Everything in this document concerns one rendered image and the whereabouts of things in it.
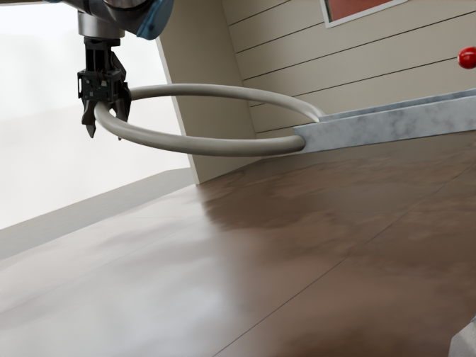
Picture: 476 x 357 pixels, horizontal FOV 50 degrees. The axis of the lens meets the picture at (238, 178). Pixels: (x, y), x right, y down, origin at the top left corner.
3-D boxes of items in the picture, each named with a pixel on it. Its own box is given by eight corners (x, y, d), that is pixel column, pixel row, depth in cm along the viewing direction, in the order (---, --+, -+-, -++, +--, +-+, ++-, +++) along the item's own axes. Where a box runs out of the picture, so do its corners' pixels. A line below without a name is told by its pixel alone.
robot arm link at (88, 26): (86, 10, 102) (133, 14, 102) (86, 35, 104) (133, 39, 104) (70, 12, 94) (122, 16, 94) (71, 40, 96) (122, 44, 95)
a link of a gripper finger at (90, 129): (71, 140, 104) (79, 98, 101) (81, 132, 110) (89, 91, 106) (86, 144, 104) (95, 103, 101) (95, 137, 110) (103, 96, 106)
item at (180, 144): (365, 122, 114) (367, 110, 113) (254, 183, 75) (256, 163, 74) (193, 86, 138) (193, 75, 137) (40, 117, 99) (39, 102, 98)
